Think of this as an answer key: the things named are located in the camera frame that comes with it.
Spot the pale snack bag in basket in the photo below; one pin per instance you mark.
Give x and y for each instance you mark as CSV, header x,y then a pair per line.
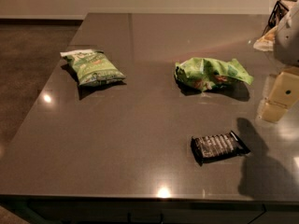
x,y
266,42

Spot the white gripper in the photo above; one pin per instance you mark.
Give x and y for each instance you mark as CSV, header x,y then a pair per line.
x,y
288,39

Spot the black wire basket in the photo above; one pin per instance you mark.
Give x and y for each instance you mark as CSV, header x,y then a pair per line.
x,y
281,8

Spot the black snack bar wrapper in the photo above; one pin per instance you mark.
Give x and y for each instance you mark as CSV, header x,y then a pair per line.
x,y
219,147

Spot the green jalapeno chip bag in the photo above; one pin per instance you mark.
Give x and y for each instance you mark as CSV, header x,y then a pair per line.
x,y
92,67

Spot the green rice chip bag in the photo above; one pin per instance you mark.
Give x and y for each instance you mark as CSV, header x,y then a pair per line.
x,y
207,74

